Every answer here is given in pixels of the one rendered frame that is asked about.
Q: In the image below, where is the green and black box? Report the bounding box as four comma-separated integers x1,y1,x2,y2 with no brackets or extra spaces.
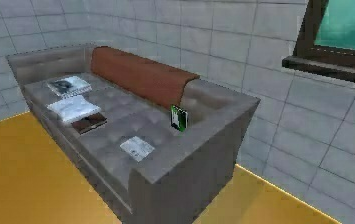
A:
170,104,189,133

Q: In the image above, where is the brown blanket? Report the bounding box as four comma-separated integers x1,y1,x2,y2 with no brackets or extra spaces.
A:
90,46,201,111

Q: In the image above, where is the grey tufted sofa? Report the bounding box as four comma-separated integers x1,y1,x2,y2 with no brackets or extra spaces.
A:
6,43,261,224

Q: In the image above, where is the white newspaper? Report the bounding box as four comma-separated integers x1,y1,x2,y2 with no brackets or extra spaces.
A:
119,135,156,163

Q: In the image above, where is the dark brown book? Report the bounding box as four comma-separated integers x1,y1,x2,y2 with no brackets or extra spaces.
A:
71,112,108,135

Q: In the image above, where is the dark brown framed window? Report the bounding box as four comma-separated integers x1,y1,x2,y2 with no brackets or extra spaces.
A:
281,0,355,86

